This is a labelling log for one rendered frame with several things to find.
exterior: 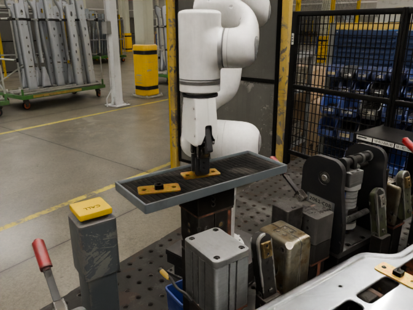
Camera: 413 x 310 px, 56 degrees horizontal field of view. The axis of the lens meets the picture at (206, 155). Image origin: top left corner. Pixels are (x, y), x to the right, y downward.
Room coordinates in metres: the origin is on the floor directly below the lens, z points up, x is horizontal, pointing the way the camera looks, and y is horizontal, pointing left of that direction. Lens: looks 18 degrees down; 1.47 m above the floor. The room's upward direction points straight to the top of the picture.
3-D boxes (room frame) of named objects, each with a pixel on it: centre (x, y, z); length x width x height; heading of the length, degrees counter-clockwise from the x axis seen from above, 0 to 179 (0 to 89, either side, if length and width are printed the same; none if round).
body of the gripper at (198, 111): (0.80, 0.01, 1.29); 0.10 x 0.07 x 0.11; 21
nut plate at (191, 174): (0.80, 0.01, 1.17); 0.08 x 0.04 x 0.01; 111
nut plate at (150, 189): (0.71, 0.10, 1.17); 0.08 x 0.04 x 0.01; 104
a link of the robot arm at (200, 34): (0.80, 0.01, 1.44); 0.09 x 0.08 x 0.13; 78
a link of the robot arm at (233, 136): (1.09, -0.07, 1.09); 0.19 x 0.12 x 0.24; 79
